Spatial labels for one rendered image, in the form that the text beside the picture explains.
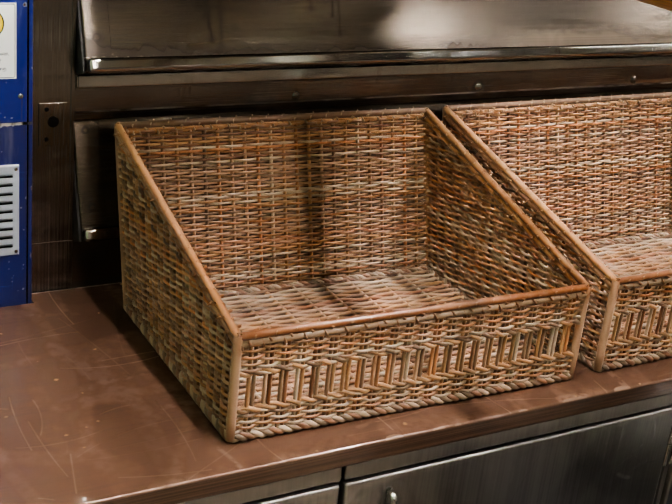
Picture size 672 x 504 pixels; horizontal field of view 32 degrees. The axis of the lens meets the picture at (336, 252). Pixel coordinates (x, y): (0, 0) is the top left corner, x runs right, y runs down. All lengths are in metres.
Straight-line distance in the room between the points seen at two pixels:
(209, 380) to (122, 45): 0.52
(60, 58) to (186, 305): 0.42
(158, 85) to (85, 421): 0.55
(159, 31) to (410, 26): 0.44
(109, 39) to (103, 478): 0.65
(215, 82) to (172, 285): 0.38
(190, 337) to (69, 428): 0.19
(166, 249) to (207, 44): 0.35
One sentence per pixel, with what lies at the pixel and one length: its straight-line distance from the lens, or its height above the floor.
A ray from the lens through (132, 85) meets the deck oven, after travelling 1.80.
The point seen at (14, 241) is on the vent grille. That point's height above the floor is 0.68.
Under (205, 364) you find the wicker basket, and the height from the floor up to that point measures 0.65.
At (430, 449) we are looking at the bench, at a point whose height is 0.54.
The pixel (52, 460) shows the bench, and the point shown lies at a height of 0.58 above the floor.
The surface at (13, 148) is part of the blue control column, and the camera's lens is 1.75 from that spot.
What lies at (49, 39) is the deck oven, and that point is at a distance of 1.75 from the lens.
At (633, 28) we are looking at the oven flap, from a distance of 2.30.
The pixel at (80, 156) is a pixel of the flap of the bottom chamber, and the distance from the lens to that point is 1.83.
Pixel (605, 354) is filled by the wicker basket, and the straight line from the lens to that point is 1.81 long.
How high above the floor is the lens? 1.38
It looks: 23 degrees down
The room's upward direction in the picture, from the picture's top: 6 degrees clockwise
